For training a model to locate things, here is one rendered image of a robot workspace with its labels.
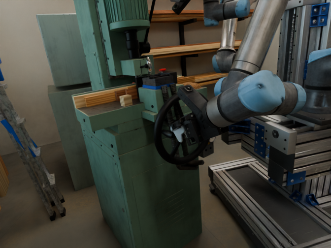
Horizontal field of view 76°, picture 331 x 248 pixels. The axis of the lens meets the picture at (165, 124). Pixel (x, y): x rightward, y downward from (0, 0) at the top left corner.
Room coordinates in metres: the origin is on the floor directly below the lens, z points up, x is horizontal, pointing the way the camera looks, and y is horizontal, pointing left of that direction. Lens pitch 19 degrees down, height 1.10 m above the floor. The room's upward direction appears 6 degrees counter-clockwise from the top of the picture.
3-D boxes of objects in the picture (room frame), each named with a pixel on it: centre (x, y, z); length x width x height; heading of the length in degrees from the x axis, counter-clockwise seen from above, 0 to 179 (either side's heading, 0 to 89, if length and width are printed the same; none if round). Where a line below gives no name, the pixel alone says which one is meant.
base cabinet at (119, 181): (1.13, 0.18, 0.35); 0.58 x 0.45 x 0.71; 34
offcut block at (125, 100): (0.84, 0.15, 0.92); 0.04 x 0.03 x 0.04; 131
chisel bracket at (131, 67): (1.05, 0.12, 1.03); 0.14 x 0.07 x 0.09; 34
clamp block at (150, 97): (0.87, 0.01, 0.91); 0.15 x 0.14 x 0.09; 124
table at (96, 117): (0.94, 0.05, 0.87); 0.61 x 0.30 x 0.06; 124
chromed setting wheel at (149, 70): (1.21, 0.08, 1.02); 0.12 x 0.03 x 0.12; 34
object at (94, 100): (1.06, 0.07, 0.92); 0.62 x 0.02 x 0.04; 124
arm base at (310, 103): (0.80, -0.62, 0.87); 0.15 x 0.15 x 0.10
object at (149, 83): (0.87, 0.00, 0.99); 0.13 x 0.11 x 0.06; 124
